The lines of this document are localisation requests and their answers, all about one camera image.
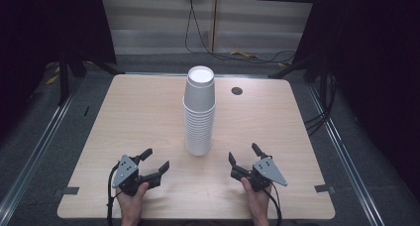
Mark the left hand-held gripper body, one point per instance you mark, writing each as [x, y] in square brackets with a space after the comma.
[125, 173]

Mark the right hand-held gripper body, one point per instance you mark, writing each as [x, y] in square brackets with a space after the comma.
[268, 171]

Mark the stack of white paper cups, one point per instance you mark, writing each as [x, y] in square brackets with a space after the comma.
[199, 120]

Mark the person's right hand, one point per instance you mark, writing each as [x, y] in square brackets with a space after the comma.
[259, 203]

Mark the person's left hand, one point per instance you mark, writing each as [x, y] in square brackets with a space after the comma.
[131, 206]

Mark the grey tape strip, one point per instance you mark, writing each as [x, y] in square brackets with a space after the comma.
[70, 190]
[324, 188]

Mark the black stand leg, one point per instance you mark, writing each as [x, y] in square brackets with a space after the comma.
[290, 69]
[63, 80]

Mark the yellow floor tape scrap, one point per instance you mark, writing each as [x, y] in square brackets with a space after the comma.
[243, 54]
[52, 79]

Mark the black curtain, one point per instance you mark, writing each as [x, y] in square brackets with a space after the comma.
[49, 24]
[369, 54]

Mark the metal floor rail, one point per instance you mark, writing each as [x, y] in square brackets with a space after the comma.
[343, 153]
[33, 153]

